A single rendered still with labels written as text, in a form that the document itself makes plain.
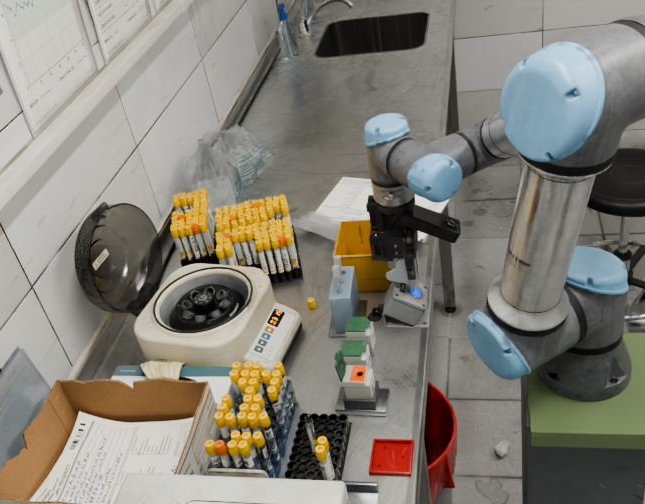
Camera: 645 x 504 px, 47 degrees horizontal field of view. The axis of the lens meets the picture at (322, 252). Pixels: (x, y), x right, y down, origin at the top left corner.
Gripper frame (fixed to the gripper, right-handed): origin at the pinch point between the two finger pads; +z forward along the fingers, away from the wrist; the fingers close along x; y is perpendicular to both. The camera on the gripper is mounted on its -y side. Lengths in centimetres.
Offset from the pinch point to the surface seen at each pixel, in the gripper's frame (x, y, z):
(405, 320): 3.6, 2.5, 6.3
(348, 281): 0.8, 13.1, -1.6
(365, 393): 25.5, 7.4, 3.3
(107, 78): -23, 62, -38
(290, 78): -126, 54, 8
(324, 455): 42.9, 10.8, -2.0
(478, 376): -68, -8, 96
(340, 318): 5.9, 14.7, 3.4
